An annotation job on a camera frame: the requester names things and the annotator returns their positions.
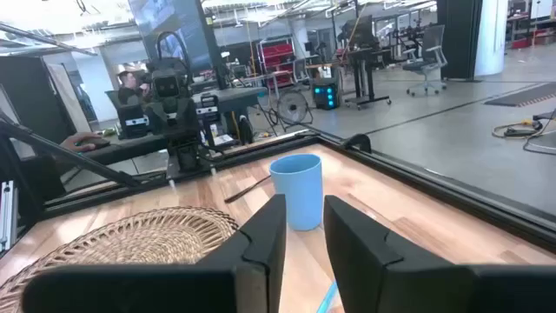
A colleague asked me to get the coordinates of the yellow floor cable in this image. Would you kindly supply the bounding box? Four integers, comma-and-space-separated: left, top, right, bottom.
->
492, 119, 544, 140

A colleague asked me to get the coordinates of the person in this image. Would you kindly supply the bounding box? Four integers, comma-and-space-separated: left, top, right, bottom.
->
116, 70, 151, 105

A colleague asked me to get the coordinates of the dark floor mat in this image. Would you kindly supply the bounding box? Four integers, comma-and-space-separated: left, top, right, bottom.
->
484, 82, 556, 108

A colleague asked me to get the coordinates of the black floor fan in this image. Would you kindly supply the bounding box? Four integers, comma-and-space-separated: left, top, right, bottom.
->
276, 90, 314, 127

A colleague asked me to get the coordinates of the grey office chair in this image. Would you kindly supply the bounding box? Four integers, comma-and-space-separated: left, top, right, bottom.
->
401, 24, 448, 97

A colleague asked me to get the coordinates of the black column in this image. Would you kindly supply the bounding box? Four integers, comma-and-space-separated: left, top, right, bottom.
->
436, 0, 483, 79

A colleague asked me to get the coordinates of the iridescent spoon with teal handle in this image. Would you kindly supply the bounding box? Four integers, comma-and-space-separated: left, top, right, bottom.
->
315, 281, 339, 313

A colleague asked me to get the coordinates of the light blue plastic cup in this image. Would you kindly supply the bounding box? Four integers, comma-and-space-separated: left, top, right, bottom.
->
268, 153, 323, 231

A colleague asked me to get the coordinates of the large display screen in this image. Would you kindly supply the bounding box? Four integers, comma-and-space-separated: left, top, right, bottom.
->
128, 0, 222, 75

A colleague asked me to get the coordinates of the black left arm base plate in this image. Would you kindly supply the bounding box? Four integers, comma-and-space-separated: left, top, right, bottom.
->
167, 154, 218, 180

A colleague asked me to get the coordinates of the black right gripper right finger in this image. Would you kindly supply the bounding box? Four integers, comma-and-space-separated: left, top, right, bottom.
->
323, 195, 556, 313

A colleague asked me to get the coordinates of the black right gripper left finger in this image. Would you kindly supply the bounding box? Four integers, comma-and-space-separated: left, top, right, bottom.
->
21, 194, 288, 313

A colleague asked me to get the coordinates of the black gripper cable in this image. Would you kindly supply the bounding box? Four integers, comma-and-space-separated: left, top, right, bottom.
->
156, 30, 193, 73

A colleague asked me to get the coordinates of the black table clamp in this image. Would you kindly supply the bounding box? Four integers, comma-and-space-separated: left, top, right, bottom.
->
342, 133, 373, 153

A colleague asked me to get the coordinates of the computer tower with blue lights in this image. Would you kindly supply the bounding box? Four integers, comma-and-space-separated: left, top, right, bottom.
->
312, 80, 340, 110

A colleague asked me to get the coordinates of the round woven straw placemat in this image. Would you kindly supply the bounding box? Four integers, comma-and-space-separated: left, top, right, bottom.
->
0, 206, 239, 313

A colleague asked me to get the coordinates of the person's hand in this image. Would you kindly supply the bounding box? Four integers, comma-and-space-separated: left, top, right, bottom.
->
60, 132, 103, 153

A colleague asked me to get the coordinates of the dark metal fork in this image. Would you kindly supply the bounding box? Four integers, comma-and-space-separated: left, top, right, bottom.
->
223, 175, 273, 204

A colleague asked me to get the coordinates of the red storage rack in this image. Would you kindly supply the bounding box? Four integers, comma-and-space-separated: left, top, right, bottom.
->
258, 38, 296, 88

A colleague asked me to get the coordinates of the black computer mouse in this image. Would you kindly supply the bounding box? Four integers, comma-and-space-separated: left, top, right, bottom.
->
76, 137, 112, 150

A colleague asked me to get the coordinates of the black standing desk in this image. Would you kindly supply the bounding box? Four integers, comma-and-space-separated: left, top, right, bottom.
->
338, 17, 392, 110

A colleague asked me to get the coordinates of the silver aluminium bracket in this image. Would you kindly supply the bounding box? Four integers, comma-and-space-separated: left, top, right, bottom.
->
0, 180, 18, 253

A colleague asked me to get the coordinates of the white column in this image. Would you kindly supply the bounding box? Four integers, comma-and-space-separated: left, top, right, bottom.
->
473, 0, 509, 77

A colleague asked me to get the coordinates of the black aluminium table frame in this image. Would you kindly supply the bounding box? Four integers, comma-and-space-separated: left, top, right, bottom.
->
0, 108, 556, 256

